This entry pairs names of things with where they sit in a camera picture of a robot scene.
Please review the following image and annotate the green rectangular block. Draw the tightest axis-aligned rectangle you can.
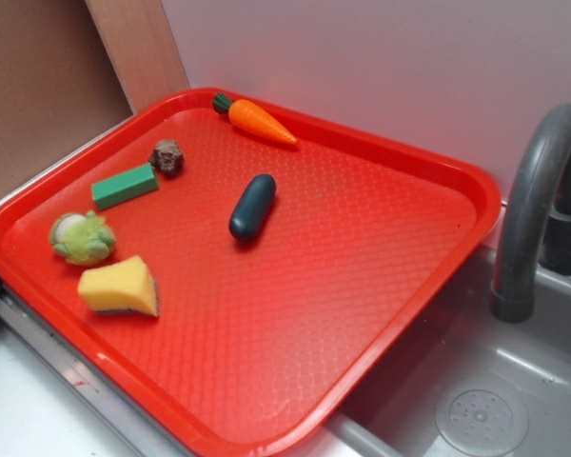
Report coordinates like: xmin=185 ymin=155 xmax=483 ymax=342
xmin=91 ymin=164 xmax=159 ymax=210

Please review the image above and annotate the dark green oblong toy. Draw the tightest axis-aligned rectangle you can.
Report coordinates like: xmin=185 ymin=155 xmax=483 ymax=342
xmin=228 ymin=174 xmax=277 ymax=242

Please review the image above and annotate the red plastic tray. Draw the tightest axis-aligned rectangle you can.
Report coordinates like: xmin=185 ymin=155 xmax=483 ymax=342
xmin=0 ymin=89 xmax=501 ymax=456

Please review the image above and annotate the orange toy carrot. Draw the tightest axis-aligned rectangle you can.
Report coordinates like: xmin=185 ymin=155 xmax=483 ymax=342
xmin=212 ymin=92 xmax=298 ymax=146

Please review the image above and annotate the brown rock-like toy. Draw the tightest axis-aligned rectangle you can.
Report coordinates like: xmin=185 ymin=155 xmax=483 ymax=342
xmin=148 ymin=139 xmax=185 ymax=177

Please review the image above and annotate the yellow sponge wedge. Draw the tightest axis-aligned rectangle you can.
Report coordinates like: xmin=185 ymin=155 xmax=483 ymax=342
xmin=77 ymin=255 xmax=160 ymax=317

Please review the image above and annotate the green plush vegetable toy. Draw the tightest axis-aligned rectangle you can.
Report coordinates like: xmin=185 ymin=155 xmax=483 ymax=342
xmin=49 ymin=211 xmax=116 ymax=267

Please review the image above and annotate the grey toy sink basin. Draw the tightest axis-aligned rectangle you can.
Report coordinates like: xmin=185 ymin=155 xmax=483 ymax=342
xmin=326 ymin=247 xmax=571 ymax=457

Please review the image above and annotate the wooden board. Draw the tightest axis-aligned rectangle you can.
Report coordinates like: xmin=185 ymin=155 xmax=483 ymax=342
xmin=87 ymin=0 xmax=189 ymax=113

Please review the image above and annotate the grey toy faucet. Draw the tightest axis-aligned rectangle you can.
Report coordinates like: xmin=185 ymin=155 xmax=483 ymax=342
xmin=491 ymin=104 xmax=571 ymax=323

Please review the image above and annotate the metal rail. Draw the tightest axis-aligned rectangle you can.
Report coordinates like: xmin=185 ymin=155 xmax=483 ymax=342
xmin=0 ymin=293 xmax=190 ymax=456

